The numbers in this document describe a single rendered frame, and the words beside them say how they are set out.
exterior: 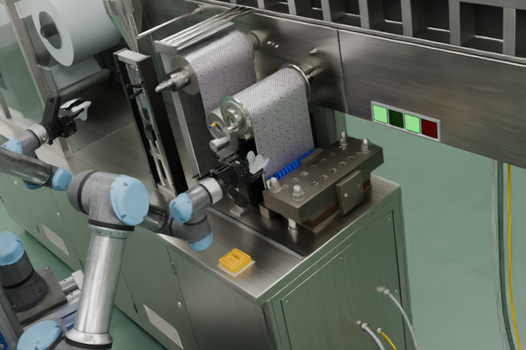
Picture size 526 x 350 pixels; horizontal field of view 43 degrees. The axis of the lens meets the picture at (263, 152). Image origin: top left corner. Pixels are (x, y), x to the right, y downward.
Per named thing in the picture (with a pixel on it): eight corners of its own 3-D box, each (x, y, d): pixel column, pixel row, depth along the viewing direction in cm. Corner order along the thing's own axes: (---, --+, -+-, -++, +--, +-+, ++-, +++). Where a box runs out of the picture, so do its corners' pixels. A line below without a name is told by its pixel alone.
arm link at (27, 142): (5, 164, 225) (-5, 142, 220) (30, 148, 232) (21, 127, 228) (19, 168, 220) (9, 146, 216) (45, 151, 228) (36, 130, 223)
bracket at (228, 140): (229, 213, 225) (210, 135, 209) (243, 203, 228) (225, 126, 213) (239, 218, 221) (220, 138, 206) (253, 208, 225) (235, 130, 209)
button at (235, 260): (219, 265, 202) (217, 259, 201) (236, 253, 206) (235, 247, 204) (234, 275, 197) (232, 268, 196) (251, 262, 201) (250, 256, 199)
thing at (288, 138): (263, 182, 215) (253, 132, 205) (313, 149, 227) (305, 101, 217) (264, 182, 214) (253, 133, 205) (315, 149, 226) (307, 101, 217)
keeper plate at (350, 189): (339, 212, 212) (335, 184, 207) (359, 196, 218) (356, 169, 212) (345, 214, 211) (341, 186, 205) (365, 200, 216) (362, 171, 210)
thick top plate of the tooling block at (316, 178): (264, 207, 212) (261, 191, 209) (347, 149, 233) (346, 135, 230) (300, 224, 201) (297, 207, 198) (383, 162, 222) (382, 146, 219)
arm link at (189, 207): (171, 221, 198) (164, 197, 193) (199, 202, 203) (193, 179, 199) (187, 230, 192) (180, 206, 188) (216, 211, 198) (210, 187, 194)
